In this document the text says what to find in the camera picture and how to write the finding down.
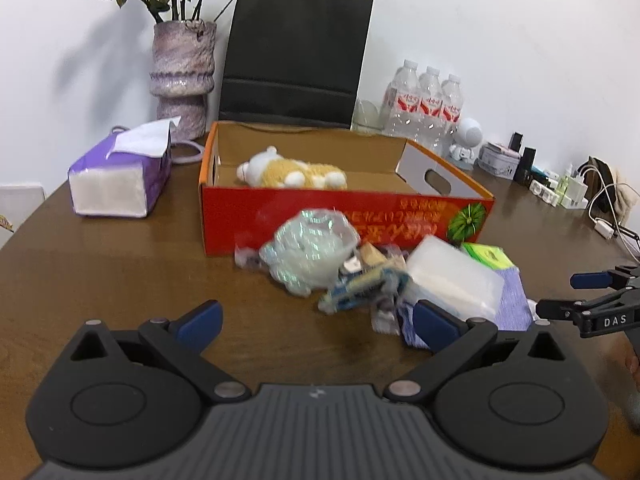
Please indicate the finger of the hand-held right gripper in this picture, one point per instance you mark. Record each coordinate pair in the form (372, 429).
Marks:
(592, 280)
(557, 308)

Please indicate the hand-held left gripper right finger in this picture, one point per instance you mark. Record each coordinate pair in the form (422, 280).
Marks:
(436, 325)

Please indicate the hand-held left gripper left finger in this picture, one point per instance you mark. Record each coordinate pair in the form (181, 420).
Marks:
(200, 324)

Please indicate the purple cloth pack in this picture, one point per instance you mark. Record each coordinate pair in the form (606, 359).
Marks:
(515, 302)

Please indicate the clear white plastic pack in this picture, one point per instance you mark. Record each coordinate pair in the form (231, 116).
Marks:
(450, 275)

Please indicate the green box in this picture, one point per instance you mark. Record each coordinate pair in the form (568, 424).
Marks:
(487, 256)

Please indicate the iridescent plastic bag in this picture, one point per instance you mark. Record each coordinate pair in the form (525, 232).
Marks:
(307, 250)

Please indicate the red cardboard box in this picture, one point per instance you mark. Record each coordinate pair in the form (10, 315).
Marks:
(310, 225)

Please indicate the small crumpled white wrapper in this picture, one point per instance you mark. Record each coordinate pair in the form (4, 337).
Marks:
(531, 308)

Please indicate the small clear packet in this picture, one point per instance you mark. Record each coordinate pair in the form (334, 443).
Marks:
(247, 257)

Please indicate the blue snack packet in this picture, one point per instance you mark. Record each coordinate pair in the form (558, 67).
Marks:
(357, 292)

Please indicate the small brown and white packet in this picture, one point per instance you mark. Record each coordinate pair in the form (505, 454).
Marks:
(372, 256)

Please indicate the beige cloth pouch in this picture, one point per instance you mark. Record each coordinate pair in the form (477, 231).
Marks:
(617, 190)

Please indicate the white plug adapters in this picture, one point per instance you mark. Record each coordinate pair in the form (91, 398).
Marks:
(545, 191)

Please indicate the black rectangular case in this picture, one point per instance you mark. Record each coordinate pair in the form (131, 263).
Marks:
(526, 165)

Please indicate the round grey tin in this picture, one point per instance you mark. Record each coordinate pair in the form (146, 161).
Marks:
(497, 160)

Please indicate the purple tissue pack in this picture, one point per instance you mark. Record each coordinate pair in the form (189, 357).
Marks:
(115, 180)

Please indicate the white and tan plush toy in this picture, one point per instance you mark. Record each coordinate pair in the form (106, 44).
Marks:
(290, 172)

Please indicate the white robot figurine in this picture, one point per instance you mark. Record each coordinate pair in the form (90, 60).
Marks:
(467, 137)

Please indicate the white cardboard box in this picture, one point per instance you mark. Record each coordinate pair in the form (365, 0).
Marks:
(20, 210)

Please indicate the clear water bottle red label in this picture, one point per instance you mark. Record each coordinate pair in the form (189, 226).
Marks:
(402, 100)
(430, 105)
(451, 102)

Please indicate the clear glass dome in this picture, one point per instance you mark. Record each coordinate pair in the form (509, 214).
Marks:
(365, 115)

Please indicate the mottled purple vase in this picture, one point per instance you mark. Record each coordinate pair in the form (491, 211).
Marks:
(182, 75)

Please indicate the black paper bag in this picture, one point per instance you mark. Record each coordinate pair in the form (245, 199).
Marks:
(295, 55)

